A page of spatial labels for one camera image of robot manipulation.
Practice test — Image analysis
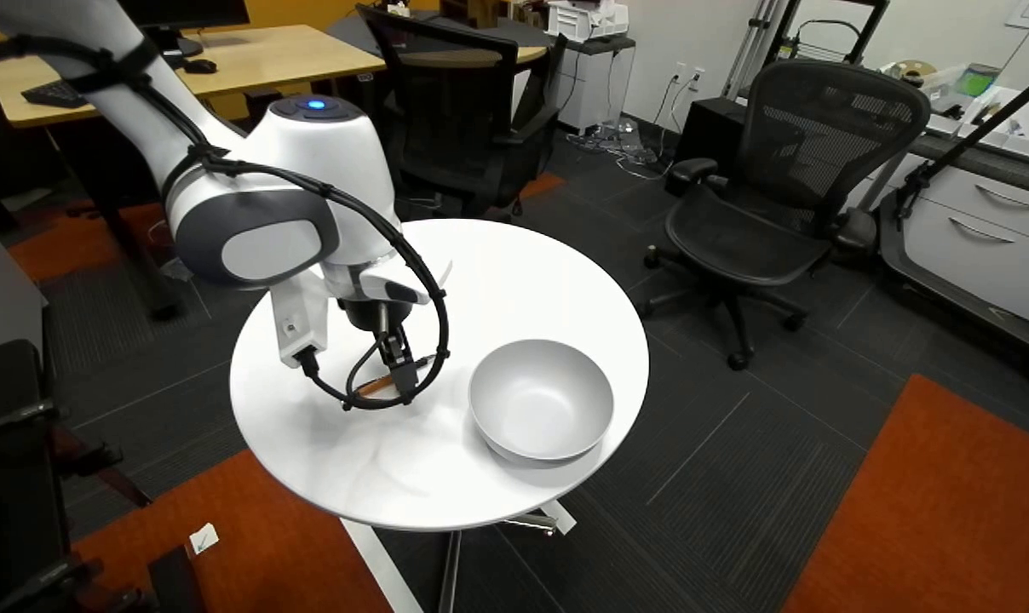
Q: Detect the round white table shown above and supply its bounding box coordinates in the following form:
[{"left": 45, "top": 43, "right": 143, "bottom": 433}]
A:
[{"left": 228, "top": 218, "right": 651, "bottom": 530}]

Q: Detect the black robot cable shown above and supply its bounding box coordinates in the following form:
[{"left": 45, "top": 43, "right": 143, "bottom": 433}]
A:
[{"left": 0, "top": 29, "right": 452, "bottom": 414}]

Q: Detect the white drawer cabinet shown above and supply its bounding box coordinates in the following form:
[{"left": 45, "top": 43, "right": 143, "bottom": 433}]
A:
[{"left": 902, "top": 167, "right": 1029, "bottom": 320}]

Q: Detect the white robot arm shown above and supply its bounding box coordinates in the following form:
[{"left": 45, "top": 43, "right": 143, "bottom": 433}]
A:
[{"left": 0, "top": 0, "right": 438, "bottom": 403}]

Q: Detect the white camera box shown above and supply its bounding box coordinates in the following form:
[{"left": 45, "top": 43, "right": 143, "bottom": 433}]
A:
[{"left": 268, "top": 271, "right": 329, "bottom": 368}]

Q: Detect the black mesh office chair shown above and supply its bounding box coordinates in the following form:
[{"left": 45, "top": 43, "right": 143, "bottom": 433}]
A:
[{"left": 643, "top": 59, "right": 931, "bottom": 368}]

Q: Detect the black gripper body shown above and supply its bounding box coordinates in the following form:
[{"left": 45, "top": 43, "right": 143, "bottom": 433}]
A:
[{"left": 333, "top": 270, "right": 421, "bottom": 330}]

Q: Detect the grey bowl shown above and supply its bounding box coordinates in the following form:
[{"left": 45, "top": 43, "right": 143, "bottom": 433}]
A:
[{"left": 471, "top": 340, "right": 613, "bottom": 463}]

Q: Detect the wooden desk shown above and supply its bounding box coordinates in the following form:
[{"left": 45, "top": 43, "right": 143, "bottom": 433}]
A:
[{"left": 0, "top": 21, "right": 387, "bottom": 128}]

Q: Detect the black padded office chair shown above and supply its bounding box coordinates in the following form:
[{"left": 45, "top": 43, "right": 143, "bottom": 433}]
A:
[{"left": 362, "top": 7, "right": 558, "bottom": 218}]

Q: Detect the black mounting table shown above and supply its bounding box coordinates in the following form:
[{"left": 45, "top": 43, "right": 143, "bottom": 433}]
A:
[{"left": 0, "top": 244, "right": 83, "bottom": 613}]

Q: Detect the orange black marker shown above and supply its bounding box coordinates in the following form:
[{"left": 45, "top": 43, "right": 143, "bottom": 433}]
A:
[{"left": 355, "top": 373, "right": 418, "bottom": 398}]

